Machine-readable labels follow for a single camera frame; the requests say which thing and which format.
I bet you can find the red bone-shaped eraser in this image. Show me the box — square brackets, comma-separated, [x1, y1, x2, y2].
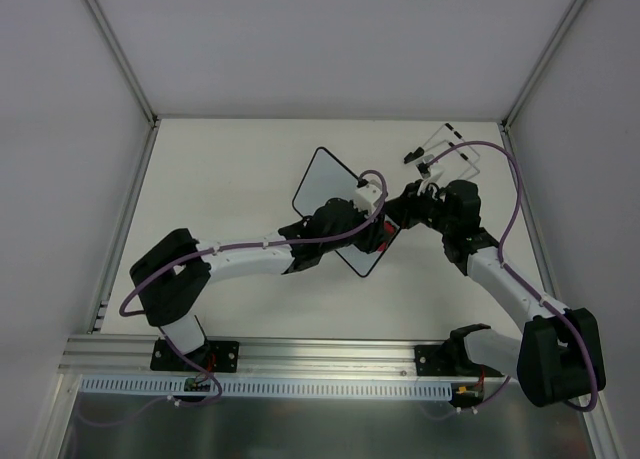
[377, 221, 397, 252]

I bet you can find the white whiteboard black rim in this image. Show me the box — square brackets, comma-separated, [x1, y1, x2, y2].
[291, 147, 399, 278]

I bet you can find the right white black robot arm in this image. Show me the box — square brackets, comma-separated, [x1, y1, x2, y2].
[384, 180, 606, 413]

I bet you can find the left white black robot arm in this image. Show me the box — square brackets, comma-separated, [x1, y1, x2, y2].
[129, 198, 397, 370]

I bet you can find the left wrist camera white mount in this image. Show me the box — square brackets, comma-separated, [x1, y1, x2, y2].
[353, 179, 384, 216]

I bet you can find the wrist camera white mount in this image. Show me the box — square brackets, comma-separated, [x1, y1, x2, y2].
[353, 179, 384, 216]
[416, 155, 444, 195]

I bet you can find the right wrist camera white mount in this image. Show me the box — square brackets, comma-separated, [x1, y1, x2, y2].
[416, 155, 444, 195]

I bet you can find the wire whiteboard stand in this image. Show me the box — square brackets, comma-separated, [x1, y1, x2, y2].
[403, 122, 481, 186]

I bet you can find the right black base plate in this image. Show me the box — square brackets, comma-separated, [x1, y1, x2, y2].
[413, 341, 502, 378]

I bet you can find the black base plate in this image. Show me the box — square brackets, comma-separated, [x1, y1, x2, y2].
[413, 341, 502, 378]
[150, 339, 240, 373]

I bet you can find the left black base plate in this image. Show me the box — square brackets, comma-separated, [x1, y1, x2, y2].
[150, 339, 240, 373]

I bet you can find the white slotted cable duct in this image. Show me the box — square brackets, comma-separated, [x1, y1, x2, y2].
[79, 375, 453, 402]

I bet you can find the right aluminium frame post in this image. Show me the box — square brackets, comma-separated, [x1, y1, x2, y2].
[501, 0, 590, 131]

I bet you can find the aluminium frame post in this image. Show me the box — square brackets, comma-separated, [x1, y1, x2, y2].
[81, 0, 158, 127]
[501, 0, 590, 131]

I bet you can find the aluminium mounting rail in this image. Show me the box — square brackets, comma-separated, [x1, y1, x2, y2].
[58, 333, 506, 383]

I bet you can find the left aluminium frame post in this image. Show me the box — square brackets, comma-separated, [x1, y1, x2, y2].
[81, 0, 158, 127]

